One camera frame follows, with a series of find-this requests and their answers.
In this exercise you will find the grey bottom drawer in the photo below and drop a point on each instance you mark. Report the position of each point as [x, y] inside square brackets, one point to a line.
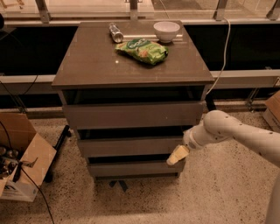
[135, 169]

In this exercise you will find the green chip bag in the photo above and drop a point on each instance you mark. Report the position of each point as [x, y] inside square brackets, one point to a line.
[144, 50]

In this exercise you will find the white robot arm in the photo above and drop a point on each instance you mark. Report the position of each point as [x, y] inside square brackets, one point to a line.
[218, 126]

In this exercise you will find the white ceramic bowl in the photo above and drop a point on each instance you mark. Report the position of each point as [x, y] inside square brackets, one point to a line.
[166, 31]

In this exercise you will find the cardboard box at right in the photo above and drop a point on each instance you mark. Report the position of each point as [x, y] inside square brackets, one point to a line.
[272, 113]

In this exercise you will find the grey three-drawer cabinet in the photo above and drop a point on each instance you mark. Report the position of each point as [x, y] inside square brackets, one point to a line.
[94, 73]

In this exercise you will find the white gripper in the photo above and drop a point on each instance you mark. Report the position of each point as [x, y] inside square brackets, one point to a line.
[190, 141]

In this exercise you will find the grey top drawer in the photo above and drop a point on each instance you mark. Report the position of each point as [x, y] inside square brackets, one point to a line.
[114, 116]

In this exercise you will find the metal window railing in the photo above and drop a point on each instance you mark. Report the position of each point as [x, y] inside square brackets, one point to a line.
[189, 12]

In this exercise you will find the silver metal can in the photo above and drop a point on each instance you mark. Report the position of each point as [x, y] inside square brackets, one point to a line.
[115, 32]

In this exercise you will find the grey drawer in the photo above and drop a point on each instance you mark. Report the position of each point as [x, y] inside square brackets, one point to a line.
[135, 169]
[114, 116]
[128, 146]

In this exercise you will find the black stand leg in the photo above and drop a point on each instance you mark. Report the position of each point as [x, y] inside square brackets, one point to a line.
[64, 134]

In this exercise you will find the open cardboard box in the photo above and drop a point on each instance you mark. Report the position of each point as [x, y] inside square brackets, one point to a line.
[34, 151]

